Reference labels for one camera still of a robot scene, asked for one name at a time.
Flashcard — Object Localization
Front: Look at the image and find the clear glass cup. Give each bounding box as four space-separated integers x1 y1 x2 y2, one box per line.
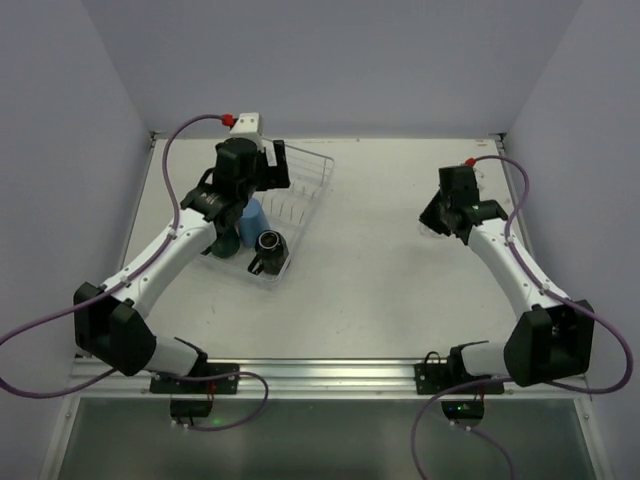
418 224 448 240

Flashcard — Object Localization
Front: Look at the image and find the blue plastic cup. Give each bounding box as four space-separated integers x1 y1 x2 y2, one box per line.
238 198 270 248

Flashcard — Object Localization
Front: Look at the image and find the black mug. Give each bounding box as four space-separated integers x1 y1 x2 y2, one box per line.
247 230 289 276

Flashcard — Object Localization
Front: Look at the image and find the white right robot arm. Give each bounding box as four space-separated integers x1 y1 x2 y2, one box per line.
419 165 594 387

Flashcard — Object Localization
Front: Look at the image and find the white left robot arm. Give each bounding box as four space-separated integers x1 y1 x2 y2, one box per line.
73 138 290 377

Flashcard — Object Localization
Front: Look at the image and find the clear plastic dish rack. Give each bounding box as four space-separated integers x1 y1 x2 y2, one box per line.
199 142 335 289

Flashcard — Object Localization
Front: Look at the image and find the dark green mug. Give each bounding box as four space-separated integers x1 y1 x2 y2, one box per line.
210 230 241 259

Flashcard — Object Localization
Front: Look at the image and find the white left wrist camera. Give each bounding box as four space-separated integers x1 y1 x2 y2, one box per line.
229 112 264 151

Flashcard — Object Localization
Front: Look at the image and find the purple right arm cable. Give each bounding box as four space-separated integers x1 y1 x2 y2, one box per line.
409 155 634 480

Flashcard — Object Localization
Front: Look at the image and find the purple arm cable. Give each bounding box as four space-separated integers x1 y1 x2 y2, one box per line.
0 112 271 433
409 155 634 480

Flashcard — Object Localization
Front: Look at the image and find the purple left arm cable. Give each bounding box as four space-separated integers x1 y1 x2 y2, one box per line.
0 112 271 433

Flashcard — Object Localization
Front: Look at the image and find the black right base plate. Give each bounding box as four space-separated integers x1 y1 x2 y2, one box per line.
414 351 490 395

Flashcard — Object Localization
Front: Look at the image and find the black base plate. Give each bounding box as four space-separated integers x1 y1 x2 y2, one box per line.
414 351 490 395
149 362 239 395

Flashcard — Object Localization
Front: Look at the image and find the aluminium mounting rail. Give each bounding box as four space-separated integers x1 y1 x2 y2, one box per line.
69 358 580 404

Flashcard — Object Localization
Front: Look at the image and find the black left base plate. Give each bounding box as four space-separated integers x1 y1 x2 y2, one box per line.
149 362 239 395

